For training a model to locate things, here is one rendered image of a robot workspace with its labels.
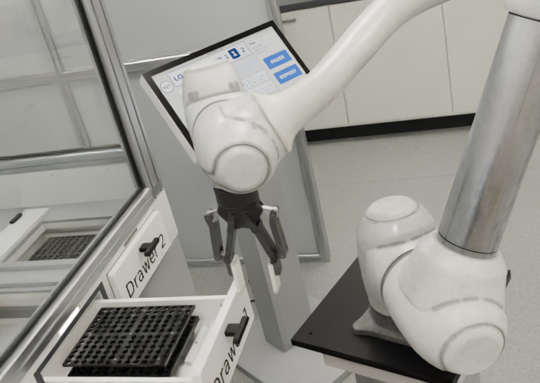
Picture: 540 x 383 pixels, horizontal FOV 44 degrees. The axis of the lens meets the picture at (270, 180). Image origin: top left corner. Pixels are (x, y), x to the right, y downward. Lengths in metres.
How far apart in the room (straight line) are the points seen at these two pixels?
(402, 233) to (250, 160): 0.45
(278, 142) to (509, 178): 0.37
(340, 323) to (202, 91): 0.65
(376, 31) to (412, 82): 2.96
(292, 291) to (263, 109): 1.61
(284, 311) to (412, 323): 1.39
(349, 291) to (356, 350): 0.20
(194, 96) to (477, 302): 0.55
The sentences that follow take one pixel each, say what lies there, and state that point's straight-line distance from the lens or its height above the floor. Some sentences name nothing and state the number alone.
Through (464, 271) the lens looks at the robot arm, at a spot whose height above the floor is 1.05.
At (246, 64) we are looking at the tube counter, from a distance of 2.17.
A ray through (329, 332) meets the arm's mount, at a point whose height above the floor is 0.78.
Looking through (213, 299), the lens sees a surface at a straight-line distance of 1.44.
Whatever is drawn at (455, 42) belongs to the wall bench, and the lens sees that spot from 3.95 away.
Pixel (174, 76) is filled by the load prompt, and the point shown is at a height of 1.16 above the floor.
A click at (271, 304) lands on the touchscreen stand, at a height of 0.26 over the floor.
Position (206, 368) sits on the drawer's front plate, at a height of 0.92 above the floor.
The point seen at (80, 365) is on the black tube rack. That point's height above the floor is 0.90.
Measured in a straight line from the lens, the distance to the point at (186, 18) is 2.77.
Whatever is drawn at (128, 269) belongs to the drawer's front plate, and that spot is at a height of 0.90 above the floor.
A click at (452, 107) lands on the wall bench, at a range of 4.10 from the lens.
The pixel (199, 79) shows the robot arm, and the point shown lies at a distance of 1.06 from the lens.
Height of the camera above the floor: 1.70
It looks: 26 degrees down
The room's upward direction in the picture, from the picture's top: 14 degrees counter-clockwise
